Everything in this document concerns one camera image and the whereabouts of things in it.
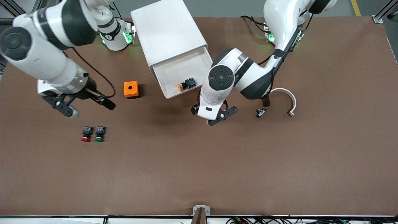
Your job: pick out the cream white drawer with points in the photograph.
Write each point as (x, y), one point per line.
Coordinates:
(174, 71)

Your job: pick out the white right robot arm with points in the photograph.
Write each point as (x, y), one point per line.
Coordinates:
(46, 62)

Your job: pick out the brown terminal block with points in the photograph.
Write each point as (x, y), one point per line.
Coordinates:
(266, 102)

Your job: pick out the orange box with hole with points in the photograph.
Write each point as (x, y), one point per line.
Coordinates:
(130, 88)

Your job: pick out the green push button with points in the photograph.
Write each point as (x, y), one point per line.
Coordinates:
(99, 133)

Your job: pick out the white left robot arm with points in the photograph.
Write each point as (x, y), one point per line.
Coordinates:
(255, 81)

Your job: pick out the yellow push button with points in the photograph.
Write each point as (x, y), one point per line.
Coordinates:
(186, 84)

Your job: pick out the white drawer cabinet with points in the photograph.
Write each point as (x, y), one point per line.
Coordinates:
(164, 31)

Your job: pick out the red push button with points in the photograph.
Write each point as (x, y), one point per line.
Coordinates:
(86, 133)

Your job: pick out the aluminium frame profile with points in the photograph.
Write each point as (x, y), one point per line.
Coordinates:
(6, 21)
(377, 19)

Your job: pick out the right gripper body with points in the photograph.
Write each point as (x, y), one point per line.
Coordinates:
(89, 87)

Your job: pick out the silver metal fitting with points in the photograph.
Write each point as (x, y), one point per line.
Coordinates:
(261, 112)

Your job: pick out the brown table cover mat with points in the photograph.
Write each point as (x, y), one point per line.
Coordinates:
(199, 155)

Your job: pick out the white curved clamp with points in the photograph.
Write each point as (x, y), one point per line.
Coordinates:
(294, 101)

